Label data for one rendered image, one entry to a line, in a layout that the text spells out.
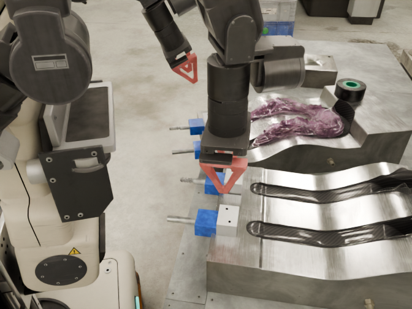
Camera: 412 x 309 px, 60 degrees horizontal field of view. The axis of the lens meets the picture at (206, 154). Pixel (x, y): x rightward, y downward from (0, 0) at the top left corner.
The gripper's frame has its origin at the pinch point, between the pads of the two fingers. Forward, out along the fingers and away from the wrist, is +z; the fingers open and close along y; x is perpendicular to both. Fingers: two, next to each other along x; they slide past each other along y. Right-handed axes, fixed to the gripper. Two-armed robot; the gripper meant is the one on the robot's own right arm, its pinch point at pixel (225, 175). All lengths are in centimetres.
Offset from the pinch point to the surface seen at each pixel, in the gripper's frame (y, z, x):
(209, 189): 8.9, 11.7, 4.0
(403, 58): 125, 26, -69
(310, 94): 72, 21, -23
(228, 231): -2.5, 10.7, -1.0
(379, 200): 6.9, 8.8, -27.6
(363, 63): 104, 21, -46
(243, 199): 7.1, 12.0, -2.9
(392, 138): 34, 13, -38
